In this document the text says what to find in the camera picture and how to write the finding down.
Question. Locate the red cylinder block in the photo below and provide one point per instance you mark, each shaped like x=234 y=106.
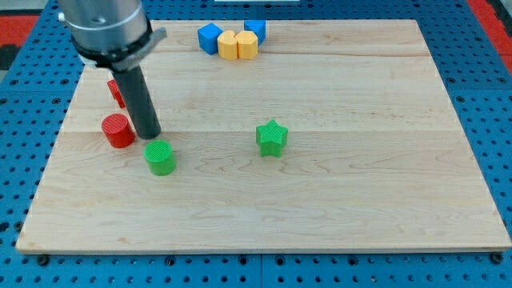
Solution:
x=117 y=129

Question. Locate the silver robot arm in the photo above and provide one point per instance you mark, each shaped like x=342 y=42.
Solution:
x=112 y=34

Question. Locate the green star block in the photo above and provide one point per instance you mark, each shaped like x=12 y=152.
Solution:
x=271 y=138

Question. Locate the light wooden board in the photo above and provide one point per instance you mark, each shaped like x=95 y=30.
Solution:
x=376 y=160

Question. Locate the green cylinder block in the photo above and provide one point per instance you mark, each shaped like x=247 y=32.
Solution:
x=159 y=157

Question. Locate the yellow hexagon block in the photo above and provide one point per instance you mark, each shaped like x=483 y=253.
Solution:
x=247 y=44

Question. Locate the yellow heart block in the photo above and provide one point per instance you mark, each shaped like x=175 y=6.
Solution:
x=227 y=45

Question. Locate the blue block right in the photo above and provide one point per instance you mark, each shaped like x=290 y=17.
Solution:
x=258 y=27

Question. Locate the blue cube block left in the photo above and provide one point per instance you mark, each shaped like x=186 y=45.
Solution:
x=207 y=38

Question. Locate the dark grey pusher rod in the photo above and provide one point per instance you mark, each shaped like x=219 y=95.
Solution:
x=133 y=88

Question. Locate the red block behind rod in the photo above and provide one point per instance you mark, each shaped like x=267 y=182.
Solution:
x=116 y=93

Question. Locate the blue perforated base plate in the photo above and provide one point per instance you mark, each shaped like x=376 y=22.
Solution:
x=36 y=94

